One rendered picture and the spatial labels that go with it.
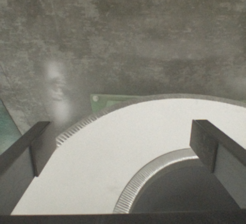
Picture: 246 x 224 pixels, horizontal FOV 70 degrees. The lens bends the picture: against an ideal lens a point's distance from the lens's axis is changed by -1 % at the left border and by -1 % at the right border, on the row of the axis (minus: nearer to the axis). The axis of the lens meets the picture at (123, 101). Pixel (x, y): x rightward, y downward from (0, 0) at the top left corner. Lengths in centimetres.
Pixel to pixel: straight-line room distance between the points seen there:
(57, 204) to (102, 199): 12
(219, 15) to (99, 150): 76
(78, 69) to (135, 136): 56
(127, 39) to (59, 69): 43
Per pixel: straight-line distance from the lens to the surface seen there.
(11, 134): 174
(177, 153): 63
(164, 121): 72
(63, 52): 104
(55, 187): 59
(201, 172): 72
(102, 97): 111
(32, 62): 115
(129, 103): 78
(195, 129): 16
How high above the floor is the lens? 87
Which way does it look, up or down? 51 degrees down
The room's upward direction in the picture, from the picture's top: 172 degrees counter-clockwise
